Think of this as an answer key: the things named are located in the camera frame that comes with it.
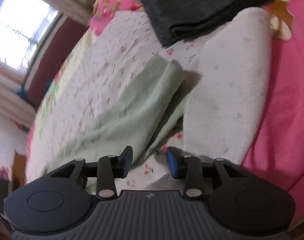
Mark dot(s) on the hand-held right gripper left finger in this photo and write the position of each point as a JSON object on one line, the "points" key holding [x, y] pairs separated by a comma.
{"points": [[125, 162]]}

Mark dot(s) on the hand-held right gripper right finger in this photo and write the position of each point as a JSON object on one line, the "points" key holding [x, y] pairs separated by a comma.
{"points": [[173, 163]]}

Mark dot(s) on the maroon sofa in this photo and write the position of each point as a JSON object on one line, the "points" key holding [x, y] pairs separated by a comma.
{"points": [[57, 55]]}

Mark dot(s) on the dark grey folded pants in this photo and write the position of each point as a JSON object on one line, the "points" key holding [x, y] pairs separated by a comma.
{"points": [[196, 7]]}

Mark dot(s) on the red and green object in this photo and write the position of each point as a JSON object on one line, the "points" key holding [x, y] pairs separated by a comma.
{"points": [[21, 126]]}

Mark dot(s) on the plain pink bed sheet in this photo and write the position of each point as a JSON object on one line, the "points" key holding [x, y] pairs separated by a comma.
{"points": [[291, 92]]}

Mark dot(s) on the light green pants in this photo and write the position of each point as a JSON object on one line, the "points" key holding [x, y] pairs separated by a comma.
{"points": [[142, 100]]}

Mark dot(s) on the blue cloth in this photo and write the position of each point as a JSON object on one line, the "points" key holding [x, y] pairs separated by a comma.
{"points": [[51, 85], [23, 93]]}

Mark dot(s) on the pink floral quilt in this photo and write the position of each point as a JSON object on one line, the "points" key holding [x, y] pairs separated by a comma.
{"points": [[109, 2]]}

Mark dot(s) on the barred window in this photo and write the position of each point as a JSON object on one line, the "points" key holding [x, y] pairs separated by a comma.
{"points": [[22, 25]]}

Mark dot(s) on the cherry print bed sheet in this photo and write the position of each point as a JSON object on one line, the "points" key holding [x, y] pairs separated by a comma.
{"points": [[104, 62]]}

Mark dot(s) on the wooden desk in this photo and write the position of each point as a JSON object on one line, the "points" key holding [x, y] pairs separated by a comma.
{"points": [[18, 167]]}

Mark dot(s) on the beige curtain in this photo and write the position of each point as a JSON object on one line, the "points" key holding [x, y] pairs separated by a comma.
{"points": [[9, 97], [74, 0]]}

